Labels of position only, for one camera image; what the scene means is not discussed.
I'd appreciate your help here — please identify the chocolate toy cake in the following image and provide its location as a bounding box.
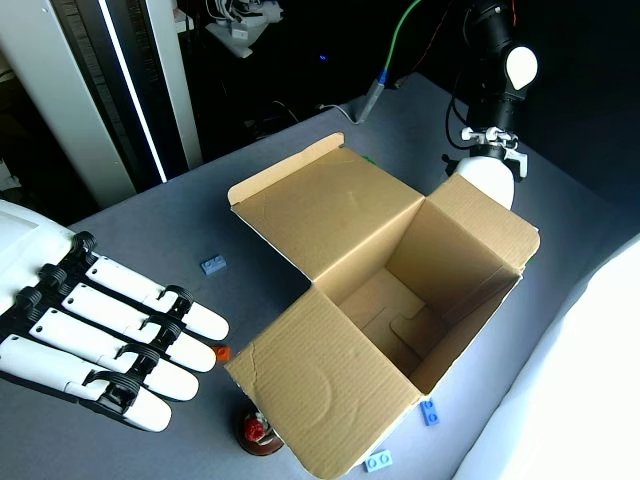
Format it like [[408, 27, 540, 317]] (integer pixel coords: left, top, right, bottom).
[[234, 403, 286, 457]]

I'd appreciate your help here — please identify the cardboard box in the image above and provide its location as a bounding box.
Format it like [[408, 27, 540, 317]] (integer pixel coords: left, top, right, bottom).
[[224, 131, 542, 480]]

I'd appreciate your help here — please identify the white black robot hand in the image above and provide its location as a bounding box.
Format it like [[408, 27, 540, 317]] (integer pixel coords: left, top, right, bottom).
[[0, 199, 230, 434], [452, 155, 517, 211]]

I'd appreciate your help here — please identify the glowing light strip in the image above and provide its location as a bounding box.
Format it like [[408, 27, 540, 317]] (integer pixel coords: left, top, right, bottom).
[[97, 0, 169, 185]]

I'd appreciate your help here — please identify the white backdrop sheet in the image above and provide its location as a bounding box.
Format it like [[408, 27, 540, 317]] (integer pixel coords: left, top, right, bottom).
[[452, 244, 640, 480]]

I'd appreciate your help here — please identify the grey table cloth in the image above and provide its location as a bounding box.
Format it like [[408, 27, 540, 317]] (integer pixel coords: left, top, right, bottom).
[[0, 71, 640, 480]]

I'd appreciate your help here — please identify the wide white frame post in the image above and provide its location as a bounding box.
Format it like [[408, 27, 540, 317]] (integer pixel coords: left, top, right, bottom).
[[0, 0, 139, 210]]

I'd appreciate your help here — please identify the white plastic parts pile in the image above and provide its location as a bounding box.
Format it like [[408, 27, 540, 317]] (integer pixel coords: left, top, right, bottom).
[[204, 0, 284, 59]]

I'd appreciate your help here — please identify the narrow white frame post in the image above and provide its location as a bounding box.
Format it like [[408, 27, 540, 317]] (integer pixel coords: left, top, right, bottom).
[[144, 0, 204, 171]]

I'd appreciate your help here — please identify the light blue flat brick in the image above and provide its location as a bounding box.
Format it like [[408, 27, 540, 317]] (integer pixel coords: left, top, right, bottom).
[[199, 254, 229, 276], [363, 448, 395, 474]]

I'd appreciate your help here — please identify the green cable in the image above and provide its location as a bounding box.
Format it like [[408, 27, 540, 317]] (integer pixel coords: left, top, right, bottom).
[[382, 0, 426, 76]]

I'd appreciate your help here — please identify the thin white cable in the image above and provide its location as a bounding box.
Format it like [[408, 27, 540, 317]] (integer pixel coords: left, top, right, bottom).
[[316, 102, 361, 125]]

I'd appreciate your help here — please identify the grey cable adapter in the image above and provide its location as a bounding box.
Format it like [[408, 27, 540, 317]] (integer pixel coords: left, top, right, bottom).
[[352, 72, 389, 125]]

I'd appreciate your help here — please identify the dark blue flat brick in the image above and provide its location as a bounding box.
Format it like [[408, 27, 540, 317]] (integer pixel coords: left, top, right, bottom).
[[418, 398, 442, 427]]

